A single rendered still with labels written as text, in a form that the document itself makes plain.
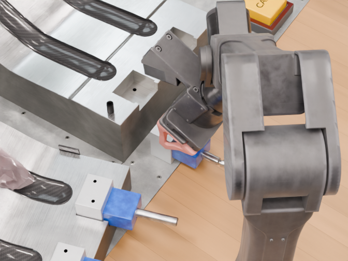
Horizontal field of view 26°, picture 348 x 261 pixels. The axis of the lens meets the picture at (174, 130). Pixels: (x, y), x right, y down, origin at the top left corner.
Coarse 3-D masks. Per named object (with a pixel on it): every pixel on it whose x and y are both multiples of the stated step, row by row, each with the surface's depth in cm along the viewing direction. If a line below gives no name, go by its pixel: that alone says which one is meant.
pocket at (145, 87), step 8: (136, 72) 111; (128, 80) 111; (136, 80) 112; (144, 80) 111; (152, 80) 110; (120, 88) 110; (128, 88) 112; (136, 88) 112; (144, 88) 112; (152, 88) 111; (120, 96) 111; (128, 96) 111; (136, 96) 111; (144, 96) 111; (144, 104) 109
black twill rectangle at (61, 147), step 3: (60, 144) 105; (60, 147) 105; (63, 147) 105; (66, 147) 105; (69, 147) 105; (63, 150) 106; (66, 150) 106; (69, 150) 105; (72, 150) 105; (75, 150) 105; (78, 150) 105; (75, 153) 106; (78, 153) 106
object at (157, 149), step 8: (152, 136) 109; (168, 136) 108; (152, 144) 110; (160, 144) 109; (208, 144) 109; (152, 152) 112; (160, 152) 110; (168, 152) 109; (176, 152) 109; (200, 152) 108; (208, 152) 109; (168, 160) 111; (184, 160) 109; (192, 160) 108; (200, 160) 109; (208, 160) 108; (216, 160) 108
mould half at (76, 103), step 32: (32, 0) 118; (128, 0) 121; (160, 0) 121; (0, 32) 114; (64, 32) 117; (96, 32) 116; (160, 32) 116; (192, 32) 116; (0, 64) 112; (32, 64) 112; (128, 64) 111; (32, 96) 113; (64, 96) 108; (96, 96) 108; (160, 96) 112; (64, 128) 115; (96, 128) 109; (128, 128) 107
